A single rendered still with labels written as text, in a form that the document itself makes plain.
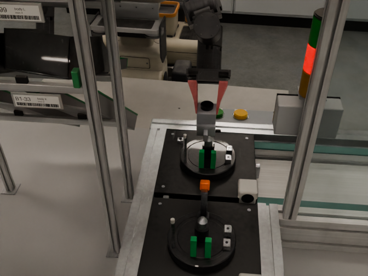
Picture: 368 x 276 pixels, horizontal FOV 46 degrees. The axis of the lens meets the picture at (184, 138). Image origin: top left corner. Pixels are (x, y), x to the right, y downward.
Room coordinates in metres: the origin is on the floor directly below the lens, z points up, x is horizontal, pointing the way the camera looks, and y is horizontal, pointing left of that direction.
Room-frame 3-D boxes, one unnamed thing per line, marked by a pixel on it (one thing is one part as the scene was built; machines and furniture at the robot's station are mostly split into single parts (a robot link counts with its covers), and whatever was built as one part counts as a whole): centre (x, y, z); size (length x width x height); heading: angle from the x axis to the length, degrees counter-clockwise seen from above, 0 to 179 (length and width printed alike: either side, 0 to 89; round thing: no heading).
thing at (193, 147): (0.81, -0.06, 0.98); 0.14 x 0.14 x 0.02
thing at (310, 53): (0.68, -0.24, 1.33); 0.05 x 0.05 x 0.05
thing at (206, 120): (0.81, -0.05, 1.10); 0.08 x 0.04 x 0.07; 175
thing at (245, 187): (0.71, -0.15, 0.97); 0.05 x 0.05 x 0.04; 85
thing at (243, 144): (0.81, -0.06, 0.96); 0.24 x 0.24 x 0.02; 85
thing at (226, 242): (0.56, -0.04, 1.01); 0.24 x 0.24 x 0.13; 85
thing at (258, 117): (1.02, -0.16, 0.93); 0.21 x 0.07 x 0.06; 85
